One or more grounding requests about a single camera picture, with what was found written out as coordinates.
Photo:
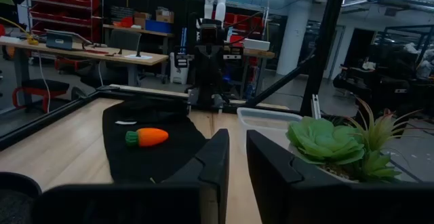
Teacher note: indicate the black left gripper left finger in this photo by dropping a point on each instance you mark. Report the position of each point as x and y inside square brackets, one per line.
[207, 183]

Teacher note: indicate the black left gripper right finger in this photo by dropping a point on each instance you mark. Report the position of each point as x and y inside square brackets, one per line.
[281, 190]

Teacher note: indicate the black cloth with white label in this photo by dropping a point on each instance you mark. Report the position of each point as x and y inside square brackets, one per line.
[152, 164]

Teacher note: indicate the orange toy carrot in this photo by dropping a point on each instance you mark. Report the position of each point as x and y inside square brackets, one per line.
[149, 137]

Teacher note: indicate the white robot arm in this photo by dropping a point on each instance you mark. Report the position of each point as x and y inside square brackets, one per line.
[217, 0]

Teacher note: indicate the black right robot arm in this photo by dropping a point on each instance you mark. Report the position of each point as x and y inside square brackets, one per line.
[208, 71]

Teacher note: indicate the clear plastic tupperware container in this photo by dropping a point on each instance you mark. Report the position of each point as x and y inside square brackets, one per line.
[261, 122]

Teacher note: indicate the succulent plant in white pot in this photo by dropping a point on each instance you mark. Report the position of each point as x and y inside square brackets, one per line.
[322, 139]

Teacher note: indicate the white box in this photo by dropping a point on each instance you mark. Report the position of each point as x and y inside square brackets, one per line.
[256, 44]

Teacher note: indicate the white building column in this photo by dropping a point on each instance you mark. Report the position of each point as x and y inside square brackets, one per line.
[293, 37]

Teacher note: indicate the blue plastic bin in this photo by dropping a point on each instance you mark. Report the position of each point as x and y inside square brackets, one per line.
[158, 26]

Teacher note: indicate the long wooden desk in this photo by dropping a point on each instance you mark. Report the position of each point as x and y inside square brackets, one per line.
[101, 53]

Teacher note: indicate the cardboard box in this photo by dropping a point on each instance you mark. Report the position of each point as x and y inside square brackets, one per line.
[165, 16]

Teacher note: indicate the red-framed black stool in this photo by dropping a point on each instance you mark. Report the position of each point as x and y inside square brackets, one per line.
[40, 86]

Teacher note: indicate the red bin shelving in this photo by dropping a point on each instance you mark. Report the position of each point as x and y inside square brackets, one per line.
[64, 0]

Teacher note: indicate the black aluminium table frame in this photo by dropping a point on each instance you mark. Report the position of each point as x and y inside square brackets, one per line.
[323, 47]

